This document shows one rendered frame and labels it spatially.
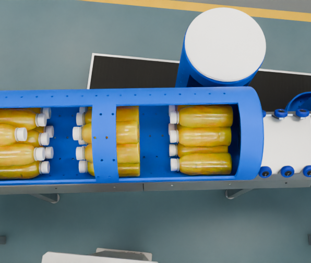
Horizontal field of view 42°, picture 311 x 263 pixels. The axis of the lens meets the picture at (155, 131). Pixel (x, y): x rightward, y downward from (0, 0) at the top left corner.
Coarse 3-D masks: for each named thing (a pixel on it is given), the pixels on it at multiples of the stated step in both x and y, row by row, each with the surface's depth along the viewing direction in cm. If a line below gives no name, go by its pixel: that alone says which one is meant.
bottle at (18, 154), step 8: (16, 144) 120; (24, 144) 120; (0, 152) 118; (8, 152) 118; (16, 152) 118; (24, 152) 118; (32, 152) 120; (0, 160) 118; (8, 160) 118; (16, 160) 118; (24, 160) 119; (32, 160) 120
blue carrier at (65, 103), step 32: (0, 96) 115; (32, 96) 115; (64, 96) 115; (96, 96) 116; (128, 96) 115; (160, 96) 115; (192, 96) 115; (224, 96) 115; (256, 96) 115; (64, 128) 137; (96, 128) 110; (160, 128) 138; (256, 128) 111; (64, 160) 134; (96, 160) 111; (160, 160) 135; (256, 160) 113
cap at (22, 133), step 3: (18, 129) 117; (21, 129) 117; (24, 129) 117; (18, 132) 116; (21, 132) 116; (24, 132) 117; (18, 135) 116; (21, 135) 116; (24, 135) 117; (18, 138) 117; (21, 138) 116; (24, 138) 117
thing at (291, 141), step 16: (272, 128) 143; (288, 128) 143; (304, 128) 143; (272, 144) 141; (288, 144) 141; (304, 144) 142; (272, 160) 140; (288, 160) 140; (304, 160) 140; (0, 192) 142; (16, 192) 142; (32, 192) 143; (48, 192) 143; (64, 192) 144; (80, 192) 144
